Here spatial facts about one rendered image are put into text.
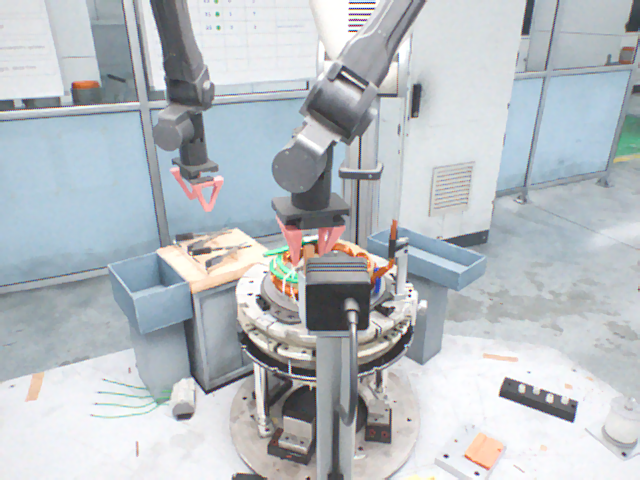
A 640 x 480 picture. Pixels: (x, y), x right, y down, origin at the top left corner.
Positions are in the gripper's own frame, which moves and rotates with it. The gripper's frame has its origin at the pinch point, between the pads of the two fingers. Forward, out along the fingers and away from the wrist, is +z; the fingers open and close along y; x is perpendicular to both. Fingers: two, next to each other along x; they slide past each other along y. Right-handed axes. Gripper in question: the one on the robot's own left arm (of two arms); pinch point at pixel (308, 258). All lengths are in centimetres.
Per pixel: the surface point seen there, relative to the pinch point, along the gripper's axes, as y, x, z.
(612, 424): 57, -17, 36
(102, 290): -50, 221, 134
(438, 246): 40.7, 24.2, 16.0
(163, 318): -21.4, 23.0, 22.7
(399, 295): 16.9, 0.1, 10.0
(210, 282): -11.7, 25.0, 17.3
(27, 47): -63, 226, -2
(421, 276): 32.9, 17.7, 19.1
